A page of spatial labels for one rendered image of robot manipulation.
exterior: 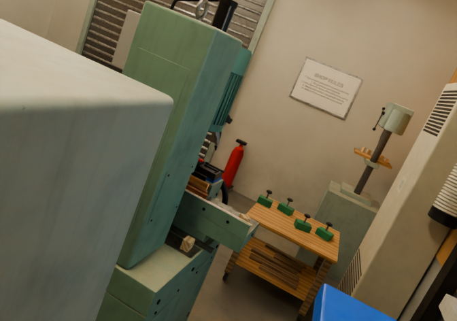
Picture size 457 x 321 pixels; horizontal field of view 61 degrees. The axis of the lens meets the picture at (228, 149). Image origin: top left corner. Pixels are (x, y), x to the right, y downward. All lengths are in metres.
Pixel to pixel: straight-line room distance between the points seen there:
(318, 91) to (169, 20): 3.34
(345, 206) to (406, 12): 2.03
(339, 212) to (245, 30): 2.20
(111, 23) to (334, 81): 2.73
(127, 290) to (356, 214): 2.57
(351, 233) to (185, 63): 2.76
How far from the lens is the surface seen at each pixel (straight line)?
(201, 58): 1.00
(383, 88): 4.30
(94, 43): 5.25
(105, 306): 1.29
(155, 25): 1.07
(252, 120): 4.41
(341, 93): 4.27
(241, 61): 1.34
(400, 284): 2.60
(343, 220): 3.51
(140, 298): 1.20
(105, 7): 5.22
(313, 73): 4.29
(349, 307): 0.76
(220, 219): 1.41
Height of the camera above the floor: 1.49
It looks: 14 degrees down
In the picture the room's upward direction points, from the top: 22 degrees clockwise
